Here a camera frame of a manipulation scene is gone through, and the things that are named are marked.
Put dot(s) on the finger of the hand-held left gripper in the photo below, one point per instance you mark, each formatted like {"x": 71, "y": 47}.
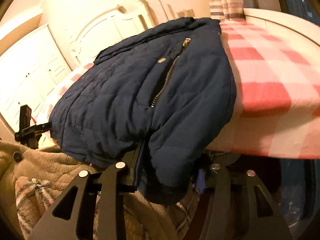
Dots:
{"x": 32, "y": 130}
{"x": 25, "y": 116}

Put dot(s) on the dark framed window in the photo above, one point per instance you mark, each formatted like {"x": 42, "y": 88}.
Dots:
{"x": 300, "y": 2}

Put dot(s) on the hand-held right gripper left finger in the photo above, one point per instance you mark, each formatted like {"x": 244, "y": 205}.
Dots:
{"x": 110, "y": 187}

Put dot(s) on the beige fleece robe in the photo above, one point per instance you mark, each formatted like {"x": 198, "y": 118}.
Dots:
{"x": 37, "y": 165}

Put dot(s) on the pink checked plastic sheet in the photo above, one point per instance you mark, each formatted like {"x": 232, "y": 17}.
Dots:
{"x": 262, "y": 80}

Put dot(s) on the cream printed curtain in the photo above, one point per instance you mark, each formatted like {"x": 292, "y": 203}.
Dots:
{"x": 225, "y": 0}

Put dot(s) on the white wooden headboard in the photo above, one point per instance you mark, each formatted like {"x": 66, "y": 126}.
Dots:
{"x": 100, "y": 30}

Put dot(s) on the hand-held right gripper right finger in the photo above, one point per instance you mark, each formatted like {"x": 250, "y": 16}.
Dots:
{"x": 222, "y": 192}

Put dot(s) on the white wardrobe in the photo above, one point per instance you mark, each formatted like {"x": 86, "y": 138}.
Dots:
{"x": 30, "y": 80}

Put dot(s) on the white window ledge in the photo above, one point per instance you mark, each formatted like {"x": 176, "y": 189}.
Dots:
{"x": 287, "y": 25}

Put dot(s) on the navy blue puffer jacket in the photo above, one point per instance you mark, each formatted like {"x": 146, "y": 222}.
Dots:
{"x": 120, "y": 92}

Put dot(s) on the brass wall socket panel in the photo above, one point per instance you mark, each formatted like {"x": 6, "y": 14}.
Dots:
{"x": 185, "y": 13}

